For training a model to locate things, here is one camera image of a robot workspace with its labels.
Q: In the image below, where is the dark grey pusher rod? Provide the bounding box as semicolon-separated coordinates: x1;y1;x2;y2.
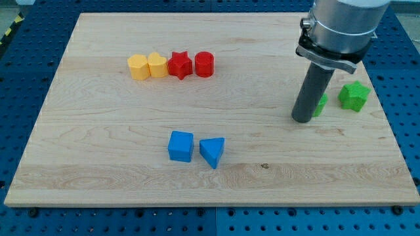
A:
291;62;334;123

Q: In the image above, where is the black clamp bracket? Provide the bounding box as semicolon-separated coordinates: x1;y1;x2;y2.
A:
295;28;372;74

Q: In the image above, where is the green circle block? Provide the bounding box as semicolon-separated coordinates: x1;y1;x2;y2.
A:
312;93;328;117

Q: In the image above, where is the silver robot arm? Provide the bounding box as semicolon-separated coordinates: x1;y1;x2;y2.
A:
291;0;390;123

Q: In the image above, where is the green star block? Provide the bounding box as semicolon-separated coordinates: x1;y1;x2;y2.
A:
338;81;371;112

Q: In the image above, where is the red circle block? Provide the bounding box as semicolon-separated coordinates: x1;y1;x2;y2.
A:
194;51;215;77

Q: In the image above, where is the red star block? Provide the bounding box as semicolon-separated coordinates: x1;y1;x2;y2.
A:
168;51;193;80

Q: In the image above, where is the blue triangle block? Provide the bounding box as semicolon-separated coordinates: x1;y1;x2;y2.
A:
199;138;225;169

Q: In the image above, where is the blue cube block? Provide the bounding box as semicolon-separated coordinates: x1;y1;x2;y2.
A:
167;130;194;163

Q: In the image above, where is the yellow heart block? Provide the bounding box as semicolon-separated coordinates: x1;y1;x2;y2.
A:
148;52;169;78

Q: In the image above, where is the wooden board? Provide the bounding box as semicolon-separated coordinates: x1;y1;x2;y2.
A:
5;13;419;208

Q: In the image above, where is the yellow pentagon block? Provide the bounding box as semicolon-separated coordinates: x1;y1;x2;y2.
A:
127;54;150;81

